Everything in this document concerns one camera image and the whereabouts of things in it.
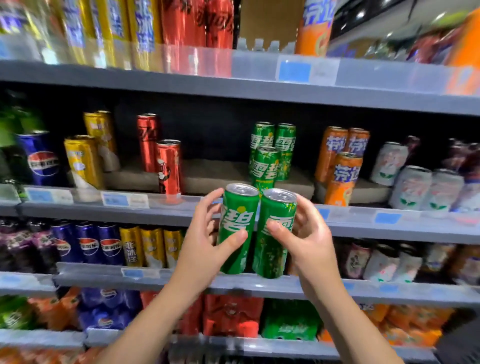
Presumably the person's right hand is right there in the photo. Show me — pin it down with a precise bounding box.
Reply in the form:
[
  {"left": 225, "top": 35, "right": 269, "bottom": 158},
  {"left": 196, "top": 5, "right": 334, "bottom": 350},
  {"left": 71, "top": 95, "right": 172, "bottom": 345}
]
[{"left": 266, "top": 194, "right": 345, "bottom": 302}]

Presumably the person's left hand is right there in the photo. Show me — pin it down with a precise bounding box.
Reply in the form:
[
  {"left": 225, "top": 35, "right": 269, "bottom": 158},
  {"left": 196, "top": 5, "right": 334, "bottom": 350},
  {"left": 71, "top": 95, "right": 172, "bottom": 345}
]
[{"left": 172, "top": 187, "right": 250, "bottom": 298}]

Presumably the slim yellow soda can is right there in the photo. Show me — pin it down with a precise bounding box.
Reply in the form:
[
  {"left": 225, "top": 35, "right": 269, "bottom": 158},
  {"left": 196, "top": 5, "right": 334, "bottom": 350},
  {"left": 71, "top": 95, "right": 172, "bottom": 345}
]
[
  {"left": 163, "top": 228, "right": 185, "bottom": 269},
  {"left": 118, "top": 225, "right": 146, "bottom": 268},
  {"left": 139, "top": 226, "right": 167, "bottom": 269}
]

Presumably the orange soda can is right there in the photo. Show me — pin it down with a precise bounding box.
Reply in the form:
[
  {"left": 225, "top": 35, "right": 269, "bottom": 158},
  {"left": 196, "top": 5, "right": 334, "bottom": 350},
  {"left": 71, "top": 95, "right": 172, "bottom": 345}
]
[
  {"left": 444, "top": 7, "right": 480, "bottom": 97},
  {"left": 295, "top": 0, "right": 338, "bottom": 58},
  {"left": 344, "top": 127, "right": 371, "bottom": 158},
  {"left": 323, "top": 151, "right": 364, "bottom": 207},
  {"left": 314, "top": 126, "right": 350, "bottom": 185}
]

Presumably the blue soda can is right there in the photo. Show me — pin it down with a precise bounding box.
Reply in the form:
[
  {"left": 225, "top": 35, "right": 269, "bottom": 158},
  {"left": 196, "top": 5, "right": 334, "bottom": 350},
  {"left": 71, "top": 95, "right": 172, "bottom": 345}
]
[
  {"left": 96, "top": 223, "right": 125, "bottom": 266},
  {"left": 15, "top": 130, "right": 62, "bottom": 187},
  {"left": 74, "top": 221, "right": 103, "bottom": 265},
  {"left": 49, "top": 220, "right": 82, "bottom": 264}
]

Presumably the red soda can figure print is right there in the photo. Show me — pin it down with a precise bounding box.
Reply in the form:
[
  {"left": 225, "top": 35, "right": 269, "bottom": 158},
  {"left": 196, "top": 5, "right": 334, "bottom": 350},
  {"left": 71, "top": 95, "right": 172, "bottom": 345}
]
[{"left": 155, "top": 139, "right": 185, "bottom": 197}]

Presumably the red soda can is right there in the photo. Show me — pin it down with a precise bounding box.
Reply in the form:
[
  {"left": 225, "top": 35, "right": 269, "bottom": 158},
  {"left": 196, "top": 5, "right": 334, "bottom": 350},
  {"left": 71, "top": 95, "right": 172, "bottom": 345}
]
[
  {"left": 160, "top": 0, "right": 208, "bottom": 74},
  {"left": 205, "top": 0, "right": 236, "bottom": 76},
  {"left": 136, "top": 113, "right": 161, "bottom": 174}
]

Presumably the grey metal shelf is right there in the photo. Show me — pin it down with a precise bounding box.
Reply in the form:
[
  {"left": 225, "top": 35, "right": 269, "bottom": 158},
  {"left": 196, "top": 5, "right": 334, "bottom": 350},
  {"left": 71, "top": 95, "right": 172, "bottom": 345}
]
[{"left": 0, "top": 37, "right": 480, "bottom": 364}]

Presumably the row of red-white-blue cans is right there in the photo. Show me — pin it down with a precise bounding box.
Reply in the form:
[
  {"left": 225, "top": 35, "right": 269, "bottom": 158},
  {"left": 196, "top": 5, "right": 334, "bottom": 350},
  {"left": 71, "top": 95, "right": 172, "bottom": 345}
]
[{"left": 441, "top": 137, "right": 480, "bottom": 215}]

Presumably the row of yellow cans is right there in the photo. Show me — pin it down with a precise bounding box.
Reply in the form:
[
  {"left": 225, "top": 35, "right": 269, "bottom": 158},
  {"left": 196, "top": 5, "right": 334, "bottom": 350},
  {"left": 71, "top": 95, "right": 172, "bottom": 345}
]
[{"left": 0, "top": 0, "right": 164, "bottom": 74}]

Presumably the person's left forearm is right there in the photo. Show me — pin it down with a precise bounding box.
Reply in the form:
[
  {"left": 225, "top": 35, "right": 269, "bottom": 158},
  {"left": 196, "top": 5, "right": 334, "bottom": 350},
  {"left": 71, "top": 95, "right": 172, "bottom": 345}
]
[{"left": 95, "top": 279, "right": 200, "bottom": 364}]

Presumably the red drink multipack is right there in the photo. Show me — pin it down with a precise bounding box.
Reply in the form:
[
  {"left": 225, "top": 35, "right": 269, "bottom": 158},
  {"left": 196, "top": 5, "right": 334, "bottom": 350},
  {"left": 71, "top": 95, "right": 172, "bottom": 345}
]
[
  {"left": 202, "top": 294, "right": 265, "bottom": 339},
  {"left": 139, "top": 290, "right": 205, "bottom": 337}
]

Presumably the green drink multipack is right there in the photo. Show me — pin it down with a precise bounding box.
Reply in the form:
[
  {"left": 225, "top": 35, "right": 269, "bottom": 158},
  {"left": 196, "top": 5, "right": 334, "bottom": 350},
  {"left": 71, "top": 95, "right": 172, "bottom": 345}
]
[
  {"left": 0, "top": 295, "right": 38, "bottom": 331},
  {"left": 260, "top": 298, "right": 324, "bottom": 342}
]

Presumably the orange drink multipack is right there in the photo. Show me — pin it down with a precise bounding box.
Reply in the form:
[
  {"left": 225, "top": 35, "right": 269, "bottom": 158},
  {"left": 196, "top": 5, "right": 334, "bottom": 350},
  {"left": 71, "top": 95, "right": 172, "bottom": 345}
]
[
  {"left": 378, "top": 305, "right": 455, "bottom": 349},
  {"left": 28, "top": 286, "right": 82, "bottom": 332},
  {"left": 359, "top": 303, "right": 391, "bottom": 327}
]

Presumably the blue drink multipack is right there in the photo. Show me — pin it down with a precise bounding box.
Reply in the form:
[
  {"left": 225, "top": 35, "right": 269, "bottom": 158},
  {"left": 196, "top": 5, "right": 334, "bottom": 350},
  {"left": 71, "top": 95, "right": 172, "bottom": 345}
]
[{"left": 76, "top": 287, "right": 142, "bottom": 332}]

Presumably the row of clear water bottles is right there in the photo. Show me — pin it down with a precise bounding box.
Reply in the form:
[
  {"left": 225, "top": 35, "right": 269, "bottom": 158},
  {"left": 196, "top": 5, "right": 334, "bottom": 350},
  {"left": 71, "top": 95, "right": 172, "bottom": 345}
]
[{"left": 236, "top": 36, "right": 298, "bottom": 53}]

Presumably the cluster of green plastic bottles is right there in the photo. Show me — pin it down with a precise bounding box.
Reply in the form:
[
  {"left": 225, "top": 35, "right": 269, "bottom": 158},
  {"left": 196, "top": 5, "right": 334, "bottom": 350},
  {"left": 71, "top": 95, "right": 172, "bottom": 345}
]
[{"left": 0, "top": 89, "right": 44, "bottom": 188}]

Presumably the brown wooden panel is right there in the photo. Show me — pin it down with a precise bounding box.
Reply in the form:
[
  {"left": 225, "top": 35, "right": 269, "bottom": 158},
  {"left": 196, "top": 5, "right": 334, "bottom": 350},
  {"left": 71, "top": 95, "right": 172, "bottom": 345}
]
[{"left": 238, "top": 0, "right": 305, "bottom": 52}]

